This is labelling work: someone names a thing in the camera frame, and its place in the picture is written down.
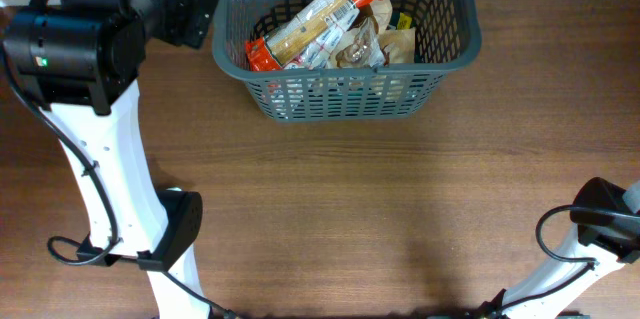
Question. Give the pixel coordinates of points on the orange spaghetti packet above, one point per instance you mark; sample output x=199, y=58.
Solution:
x=273, y=51

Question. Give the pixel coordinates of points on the brown white snack bag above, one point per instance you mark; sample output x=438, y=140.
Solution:
x=359, y=47

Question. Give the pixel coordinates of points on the beige noodle packet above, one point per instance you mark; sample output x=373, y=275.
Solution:
x=397, y=47

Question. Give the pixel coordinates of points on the green coffee bag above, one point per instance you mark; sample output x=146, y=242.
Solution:
x=400, y=21

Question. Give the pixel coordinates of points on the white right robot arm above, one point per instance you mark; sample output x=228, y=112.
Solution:
x=603, y=238

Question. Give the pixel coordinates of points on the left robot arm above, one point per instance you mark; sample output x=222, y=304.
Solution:
x=74, y=64

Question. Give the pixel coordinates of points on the grey plastic basket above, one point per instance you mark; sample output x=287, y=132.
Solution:
x=447, y=38

